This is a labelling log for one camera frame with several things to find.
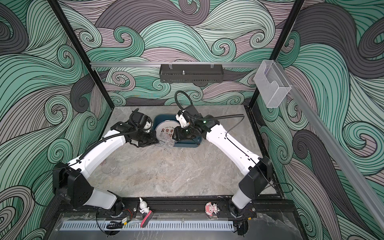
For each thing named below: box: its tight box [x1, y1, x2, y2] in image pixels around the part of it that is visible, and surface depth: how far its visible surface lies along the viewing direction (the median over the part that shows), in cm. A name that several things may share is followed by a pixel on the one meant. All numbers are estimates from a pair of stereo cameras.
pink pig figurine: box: [204, 201, 220, 217], surface depth 73 cm
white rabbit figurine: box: [139, 197, 150, 214], surface depth 73 cm
